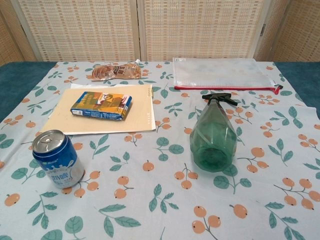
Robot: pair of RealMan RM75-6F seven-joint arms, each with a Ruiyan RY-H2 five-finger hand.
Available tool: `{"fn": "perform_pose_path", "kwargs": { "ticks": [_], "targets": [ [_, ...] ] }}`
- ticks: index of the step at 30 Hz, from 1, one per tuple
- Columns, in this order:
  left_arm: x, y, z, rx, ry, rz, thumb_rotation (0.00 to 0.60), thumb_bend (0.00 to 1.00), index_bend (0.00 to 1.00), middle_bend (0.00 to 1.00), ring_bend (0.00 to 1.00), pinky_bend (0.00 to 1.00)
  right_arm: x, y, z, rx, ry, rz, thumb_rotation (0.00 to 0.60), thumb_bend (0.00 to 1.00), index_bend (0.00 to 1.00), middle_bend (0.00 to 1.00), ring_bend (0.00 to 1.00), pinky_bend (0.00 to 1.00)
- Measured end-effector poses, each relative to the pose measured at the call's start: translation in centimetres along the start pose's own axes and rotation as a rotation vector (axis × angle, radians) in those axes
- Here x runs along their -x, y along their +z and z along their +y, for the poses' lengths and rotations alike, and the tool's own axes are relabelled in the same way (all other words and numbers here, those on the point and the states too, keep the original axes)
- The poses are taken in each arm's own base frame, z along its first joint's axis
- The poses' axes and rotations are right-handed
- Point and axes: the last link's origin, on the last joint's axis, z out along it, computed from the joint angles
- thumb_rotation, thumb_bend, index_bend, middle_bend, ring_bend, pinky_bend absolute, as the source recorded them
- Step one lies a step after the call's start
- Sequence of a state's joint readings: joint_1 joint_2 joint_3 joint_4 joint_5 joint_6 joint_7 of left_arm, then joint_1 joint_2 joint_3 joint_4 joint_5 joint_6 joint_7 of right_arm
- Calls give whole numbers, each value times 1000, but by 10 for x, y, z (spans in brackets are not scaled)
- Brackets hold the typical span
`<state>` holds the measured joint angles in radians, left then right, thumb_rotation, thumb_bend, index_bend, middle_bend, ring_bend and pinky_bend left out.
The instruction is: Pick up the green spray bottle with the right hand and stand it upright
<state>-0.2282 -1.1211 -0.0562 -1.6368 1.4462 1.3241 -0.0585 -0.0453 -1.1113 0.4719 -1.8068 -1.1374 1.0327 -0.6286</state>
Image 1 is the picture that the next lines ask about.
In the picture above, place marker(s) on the brown snack pouch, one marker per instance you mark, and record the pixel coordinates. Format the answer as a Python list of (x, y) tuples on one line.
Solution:
[(117, 71)]

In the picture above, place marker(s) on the blue white milk can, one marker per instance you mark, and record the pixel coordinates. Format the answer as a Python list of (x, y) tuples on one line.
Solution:
[(60, 165)]

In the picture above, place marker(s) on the blue orange carton box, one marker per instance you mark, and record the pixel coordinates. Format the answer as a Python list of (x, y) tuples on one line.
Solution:
[(102, 105)]

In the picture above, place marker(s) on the beige paper folder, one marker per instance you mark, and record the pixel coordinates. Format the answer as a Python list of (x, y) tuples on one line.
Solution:
[(140, 117)]

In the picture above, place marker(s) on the woven bamboo folding screen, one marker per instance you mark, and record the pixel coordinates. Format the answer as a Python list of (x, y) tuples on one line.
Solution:
[(87, 30)]

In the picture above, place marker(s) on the floral fruit print tablecloth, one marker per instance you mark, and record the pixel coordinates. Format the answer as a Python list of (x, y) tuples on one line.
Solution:
[(160, 175)]

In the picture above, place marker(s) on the clear mesh zip pouch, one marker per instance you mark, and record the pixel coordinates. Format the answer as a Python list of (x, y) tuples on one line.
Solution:
[(220, 72)]

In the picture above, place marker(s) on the green spray bottle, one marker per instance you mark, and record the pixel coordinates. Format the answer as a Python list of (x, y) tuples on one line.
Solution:
[(212, 140)]

